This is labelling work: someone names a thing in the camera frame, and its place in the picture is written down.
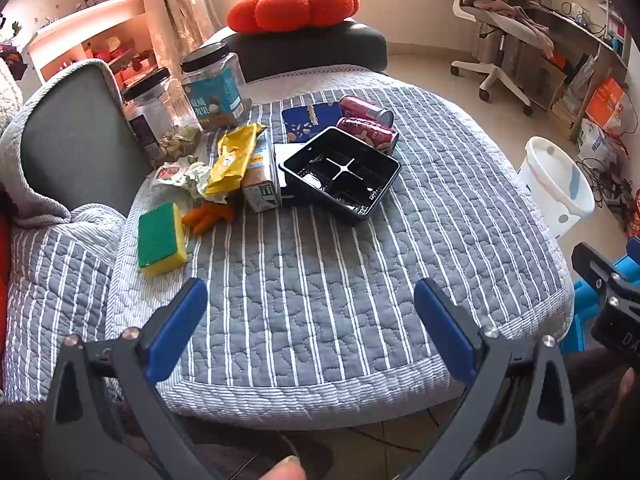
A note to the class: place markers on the orange peel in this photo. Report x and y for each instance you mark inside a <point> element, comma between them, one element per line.
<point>207,215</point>

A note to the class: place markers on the black plastic food tray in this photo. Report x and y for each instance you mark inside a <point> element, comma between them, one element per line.
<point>345,170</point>

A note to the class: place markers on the sheer curtain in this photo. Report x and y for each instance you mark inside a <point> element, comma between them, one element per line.
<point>175,5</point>

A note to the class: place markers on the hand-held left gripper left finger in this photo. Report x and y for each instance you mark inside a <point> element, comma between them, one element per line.
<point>175,330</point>

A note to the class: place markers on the blue carton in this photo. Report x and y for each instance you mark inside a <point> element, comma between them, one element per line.
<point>300,120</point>

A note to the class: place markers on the person's left hand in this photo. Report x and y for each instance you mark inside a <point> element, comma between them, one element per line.
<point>285,469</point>

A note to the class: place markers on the pink drink can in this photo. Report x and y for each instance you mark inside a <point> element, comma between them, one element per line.
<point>372,132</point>
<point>365,109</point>

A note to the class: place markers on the white office chair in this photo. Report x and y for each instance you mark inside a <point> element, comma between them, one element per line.
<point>492,60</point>

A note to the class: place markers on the white plastic bin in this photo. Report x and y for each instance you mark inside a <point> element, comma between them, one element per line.
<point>550,180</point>

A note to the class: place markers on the orange cardboard box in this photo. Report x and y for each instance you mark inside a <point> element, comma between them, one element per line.
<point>605,102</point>

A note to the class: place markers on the pink lit shelf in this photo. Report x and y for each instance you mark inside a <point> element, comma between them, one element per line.
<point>100,35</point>

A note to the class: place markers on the white nut packet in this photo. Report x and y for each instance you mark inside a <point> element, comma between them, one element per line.
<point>167,172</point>

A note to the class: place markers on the grey cushion with striped cover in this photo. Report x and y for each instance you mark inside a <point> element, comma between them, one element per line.
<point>70,145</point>

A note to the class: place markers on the small brown drink carton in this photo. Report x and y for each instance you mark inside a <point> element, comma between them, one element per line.
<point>262,180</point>

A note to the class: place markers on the white plastic pack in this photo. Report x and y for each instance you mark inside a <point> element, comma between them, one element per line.
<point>592,140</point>

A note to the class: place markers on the grey striped quilt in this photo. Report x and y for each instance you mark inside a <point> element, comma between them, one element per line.
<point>325,285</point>

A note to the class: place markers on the clear jar of nuts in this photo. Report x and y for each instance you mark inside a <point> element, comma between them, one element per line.
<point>150,115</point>

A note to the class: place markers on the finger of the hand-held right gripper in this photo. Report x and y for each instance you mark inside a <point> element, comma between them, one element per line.
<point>592,265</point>

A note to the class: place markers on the yellow and green sponge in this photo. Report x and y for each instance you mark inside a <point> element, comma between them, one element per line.
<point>160,237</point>

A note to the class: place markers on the blue stool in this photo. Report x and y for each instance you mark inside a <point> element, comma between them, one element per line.
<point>580,310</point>

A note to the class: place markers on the white flat box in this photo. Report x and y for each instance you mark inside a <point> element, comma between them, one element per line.
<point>285,152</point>

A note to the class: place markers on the red pumpkin cushion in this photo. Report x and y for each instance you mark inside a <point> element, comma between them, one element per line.
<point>295,7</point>

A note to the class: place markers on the wooden desk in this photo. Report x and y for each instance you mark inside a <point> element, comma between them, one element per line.
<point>575,25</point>

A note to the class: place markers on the yellow snack packet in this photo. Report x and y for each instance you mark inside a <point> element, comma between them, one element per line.
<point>232,155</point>

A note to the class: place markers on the cream paper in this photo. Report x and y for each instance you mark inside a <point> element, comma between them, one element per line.
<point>200,180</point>

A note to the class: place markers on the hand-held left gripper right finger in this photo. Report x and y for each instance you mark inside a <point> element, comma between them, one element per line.
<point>445,325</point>

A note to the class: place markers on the blue label plastic jar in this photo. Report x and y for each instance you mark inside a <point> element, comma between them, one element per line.
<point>215,95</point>

